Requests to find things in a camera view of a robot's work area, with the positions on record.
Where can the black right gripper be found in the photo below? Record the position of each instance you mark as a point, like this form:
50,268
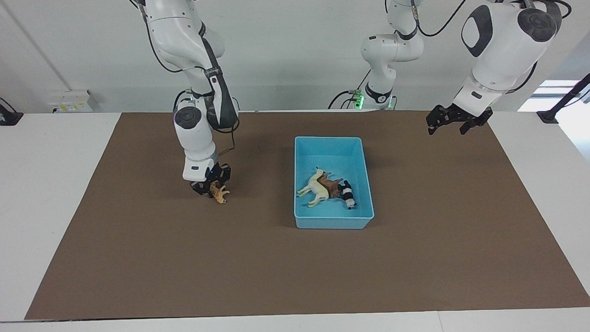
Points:
216,174

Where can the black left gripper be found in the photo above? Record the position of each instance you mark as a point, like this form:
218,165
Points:
456,114

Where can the orange striped tiger toy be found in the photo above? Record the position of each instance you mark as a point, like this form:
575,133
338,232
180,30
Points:
220,196

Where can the cream llama toy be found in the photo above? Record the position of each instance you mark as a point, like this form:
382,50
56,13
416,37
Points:
317,191

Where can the brown lion toy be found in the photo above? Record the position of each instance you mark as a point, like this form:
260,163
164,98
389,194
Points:
333,185

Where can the black white panda toy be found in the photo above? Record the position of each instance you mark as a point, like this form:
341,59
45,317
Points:
348,196

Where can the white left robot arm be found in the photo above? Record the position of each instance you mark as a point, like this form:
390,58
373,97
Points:
502,50

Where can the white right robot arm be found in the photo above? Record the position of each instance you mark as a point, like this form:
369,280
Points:
196,133

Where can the light blue storage box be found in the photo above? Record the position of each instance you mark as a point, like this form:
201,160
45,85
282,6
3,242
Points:
332,152

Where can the brown table mat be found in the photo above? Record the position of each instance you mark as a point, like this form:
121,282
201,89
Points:
258,267

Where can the black clamp stand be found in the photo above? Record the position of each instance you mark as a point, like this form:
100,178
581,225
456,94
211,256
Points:
548,116

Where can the white wall socket box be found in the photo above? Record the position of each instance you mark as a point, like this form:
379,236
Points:
73,101

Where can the black table mount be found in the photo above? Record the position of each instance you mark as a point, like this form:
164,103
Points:
9,119

